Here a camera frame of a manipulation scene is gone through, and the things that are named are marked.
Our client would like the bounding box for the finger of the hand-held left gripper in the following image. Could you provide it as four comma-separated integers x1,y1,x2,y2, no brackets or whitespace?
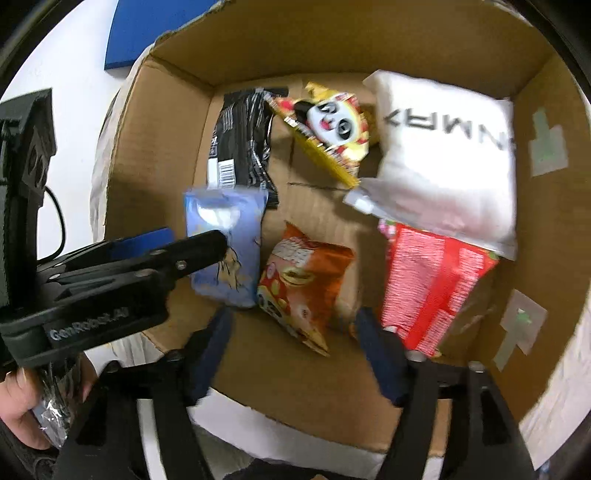
51,229,230,301
37,226,178,278

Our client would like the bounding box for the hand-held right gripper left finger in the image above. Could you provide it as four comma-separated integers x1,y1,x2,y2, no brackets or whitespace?
53,307,236,480

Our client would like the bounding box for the orange snack packet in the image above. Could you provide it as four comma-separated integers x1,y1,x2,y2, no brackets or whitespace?
256,222,355,358

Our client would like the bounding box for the black snack packet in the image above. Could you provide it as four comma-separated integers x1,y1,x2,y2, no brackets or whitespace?
209,87,280,208

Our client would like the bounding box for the blue foam mat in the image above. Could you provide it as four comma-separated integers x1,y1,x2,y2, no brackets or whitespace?
104,0,232,71

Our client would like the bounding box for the yellow panda snack packet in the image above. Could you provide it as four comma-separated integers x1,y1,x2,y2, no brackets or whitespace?
268,82,379,188

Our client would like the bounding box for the blue tissue pack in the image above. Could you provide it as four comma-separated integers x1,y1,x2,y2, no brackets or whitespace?
183,186,269,309

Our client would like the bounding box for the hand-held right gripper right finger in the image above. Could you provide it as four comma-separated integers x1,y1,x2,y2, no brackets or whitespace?
355,307,536,480

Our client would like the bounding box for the grey tablecloth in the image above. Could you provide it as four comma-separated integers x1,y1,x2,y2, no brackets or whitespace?
83,58,591,480

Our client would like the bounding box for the person's left hand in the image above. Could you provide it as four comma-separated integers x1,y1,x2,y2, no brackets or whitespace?
0,357,99,450

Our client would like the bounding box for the white soft pack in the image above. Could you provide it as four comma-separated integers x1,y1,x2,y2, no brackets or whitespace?
344,69,518,261

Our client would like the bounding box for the cardboard box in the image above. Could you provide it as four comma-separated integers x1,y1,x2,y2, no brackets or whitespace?
104,0,591,462

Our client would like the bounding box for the red snack packet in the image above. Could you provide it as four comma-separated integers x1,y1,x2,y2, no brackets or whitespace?
378,219,502,358

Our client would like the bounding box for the black cable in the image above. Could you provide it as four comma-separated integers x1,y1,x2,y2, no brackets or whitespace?
44,187,68,259

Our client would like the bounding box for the person's left forearm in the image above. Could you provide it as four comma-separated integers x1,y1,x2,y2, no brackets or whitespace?
0,418,61,480

